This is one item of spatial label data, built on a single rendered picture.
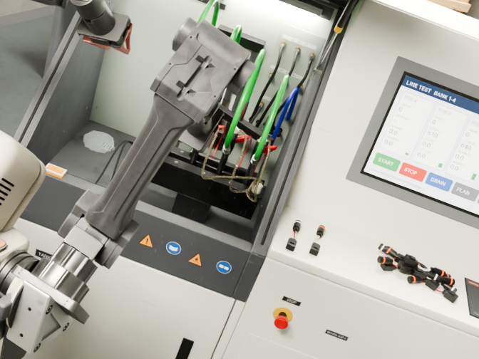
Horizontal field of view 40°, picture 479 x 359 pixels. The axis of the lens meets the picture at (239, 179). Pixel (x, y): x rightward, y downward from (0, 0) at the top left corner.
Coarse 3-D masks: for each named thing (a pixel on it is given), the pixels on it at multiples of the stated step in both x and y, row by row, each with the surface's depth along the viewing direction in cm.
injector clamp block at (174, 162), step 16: (176, 160) 185; (160, 176) 185; (176, 176) 184; (192, 176) 183; (208, 176) 183; (240, 176) 188; (192, 192) 185; (208, 192) 184; (224, 192) 183; (176, 208) 189; (192, 208) 188; (208, 208) 187; (224, 208) 186; (240, 208) 185
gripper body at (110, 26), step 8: (104, 16) 134; (112, 16) 137; (120, 16) 139; (128, 16) 139; (80, 24) 140; (88, 24) 135; (96, 24) 134; (104, 24) 135; (112, 24) 137; (120, 24) 138; (128, 24) 139; (80, 32) 139; (88, 32) 139; (96, 32) 137; (104, 32) 137; (112, 32) 138; (120, 32) 137; (112, 40) 137; (120, 40) 138
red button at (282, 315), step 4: (276, 308) 172; (280, 308) 172; (284, 308) 172; (276, 312) 173; (280, 312) 172; (284, 312) 172; (288, 312) 172; (276, 316) 173; (280, 316) 170; (284, 316) 170; (288, 316) 173; (276, 320) 170; (280, 320) 169; (284, 320) 169; (288, 320) 173; (276, 324) 170; (280, 324) 170; (284, 324) 169; (280, 328) 170
